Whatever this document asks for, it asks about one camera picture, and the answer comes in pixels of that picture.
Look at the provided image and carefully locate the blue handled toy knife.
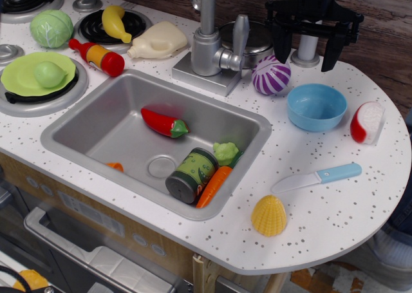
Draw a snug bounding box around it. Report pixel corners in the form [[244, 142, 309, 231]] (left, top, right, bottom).
[[271, 163, 362, 194]]

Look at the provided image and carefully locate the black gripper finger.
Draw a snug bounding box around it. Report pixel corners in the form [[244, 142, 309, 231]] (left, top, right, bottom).
[[321, 22, 349, 72], [272, 21, 292, 64]]

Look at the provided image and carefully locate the light green toy broccoli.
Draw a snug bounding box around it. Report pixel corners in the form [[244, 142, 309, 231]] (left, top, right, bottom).
[[212, 142, 239, 166]]

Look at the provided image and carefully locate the pale green toy fruit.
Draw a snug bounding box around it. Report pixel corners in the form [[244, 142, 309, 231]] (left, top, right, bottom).
[[33, 61, 68, 88]]

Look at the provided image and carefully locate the lime green plate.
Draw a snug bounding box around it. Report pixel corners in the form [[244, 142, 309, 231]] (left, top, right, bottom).
[[1, 52, 76, 97]]

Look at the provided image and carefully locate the grey left stove knob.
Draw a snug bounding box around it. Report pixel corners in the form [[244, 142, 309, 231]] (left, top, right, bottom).
[[0, 44, 24, 66]]

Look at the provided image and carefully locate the back right stove burner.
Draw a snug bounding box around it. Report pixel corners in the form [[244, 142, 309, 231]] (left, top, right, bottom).
[[73, 10, 153, 54]]

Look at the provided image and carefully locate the yellow toy squash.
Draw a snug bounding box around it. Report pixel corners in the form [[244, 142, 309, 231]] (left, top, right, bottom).
[[102, 5, 132, 44]]

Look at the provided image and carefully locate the blue plastic bowl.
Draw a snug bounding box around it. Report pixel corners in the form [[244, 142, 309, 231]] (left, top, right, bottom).
[[287, 84, 348, 132]]

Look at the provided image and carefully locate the red white toy sushi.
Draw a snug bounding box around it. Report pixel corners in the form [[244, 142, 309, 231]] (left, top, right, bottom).
[[350, 102, 385, 145]]

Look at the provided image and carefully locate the yellow toy corn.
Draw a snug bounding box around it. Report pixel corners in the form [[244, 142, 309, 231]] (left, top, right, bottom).
[[251, 195, 287, 237]]

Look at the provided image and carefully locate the toy oven door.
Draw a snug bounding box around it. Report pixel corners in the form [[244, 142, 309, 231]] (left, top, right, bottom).
[[24, 207, 194, 292]]

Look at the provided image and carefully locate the cream toy jug bottle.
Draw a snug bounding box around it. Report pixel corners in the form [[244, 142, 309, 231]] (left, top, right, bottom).
[[127, 21, 188, 59]]

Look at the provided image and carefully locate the silver metal pot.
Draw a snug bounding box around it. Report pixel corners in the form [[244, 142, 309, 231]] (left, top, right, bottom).
[[219, 21, 274, 69]]

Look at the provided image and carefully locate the white post with base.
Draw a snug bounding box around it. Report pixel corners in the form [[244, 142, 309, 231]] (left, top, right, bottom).
[[291, 34, 320, 68]]

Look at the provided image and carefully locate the purple white toy onion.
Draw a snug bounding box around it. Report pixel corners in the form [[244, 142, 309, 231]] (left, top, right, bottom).
[[252, 55, 292, 95]]

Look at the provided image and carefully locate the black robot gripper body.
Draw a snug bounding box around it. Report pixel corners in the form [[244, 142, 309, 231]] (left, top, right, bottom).
[[265, 0, 364, 44]]

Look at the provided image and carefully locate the stove burner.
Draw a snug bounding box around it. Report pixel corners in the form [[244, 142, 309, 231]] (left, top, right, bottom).
[[1, 0, 64, 24], [73, 10, 153, 54], [1, 59, 89, 118]]

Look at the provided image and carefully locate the grey toy sink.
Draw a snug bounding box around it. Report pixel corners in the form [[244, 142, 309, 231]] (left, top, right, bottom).
[[41, 70, 272, 220]]

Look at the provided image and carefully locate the green toy cabbage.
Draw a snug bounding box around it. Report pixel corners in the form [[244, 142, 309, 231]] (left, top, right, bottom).
[[30, 10, 74, 48]]

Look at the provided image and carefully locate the green labelled toy can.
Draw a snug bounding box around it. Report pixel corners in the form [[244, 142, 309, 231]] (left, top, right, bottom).
[[165, 147, 219, 204]]

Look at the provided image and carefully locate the red toy ketchup bottle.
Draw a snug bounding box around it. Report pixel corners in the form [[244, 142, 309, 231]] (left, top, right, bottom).
[[68, 39, 125, 77]]

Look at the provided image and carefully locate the small orange toy piece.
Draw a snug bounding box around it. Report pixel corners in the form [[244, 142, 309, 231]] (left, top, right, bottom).
[[106, 162, 124, 173]]

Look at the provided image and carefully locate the front left stove burner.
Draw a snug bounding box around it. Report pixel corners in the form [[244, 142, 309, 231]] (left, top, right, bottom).
[[1, 59, 89, 118]]

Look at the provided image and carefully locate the back left stove burner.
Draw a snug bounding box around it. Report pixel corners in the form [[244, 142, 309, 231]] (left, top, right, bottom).
[[1, 0, 64, 24]]

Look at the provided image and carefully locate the orange toy carrot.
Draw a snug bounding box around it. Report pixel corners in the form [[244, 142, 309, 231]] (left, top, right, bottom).
[[196, 166, 232, 209]]

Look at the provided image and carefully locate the grey stove knob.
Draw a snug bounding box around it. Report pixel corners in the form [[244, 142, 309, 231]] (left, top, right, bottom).
[[72, 0, 103, 13], [0, 44, 24, 66]]

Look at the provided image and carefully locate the silver toy faucet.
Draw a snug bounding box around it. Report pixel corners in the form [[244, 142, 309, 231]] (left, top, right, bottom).
[[172, 0, 250, 97]]

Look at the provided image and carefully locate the red toy chili pepper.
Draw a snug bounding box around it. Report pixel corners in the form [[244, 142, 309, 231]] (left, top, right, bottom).
[[140, 108, 191, 138]]

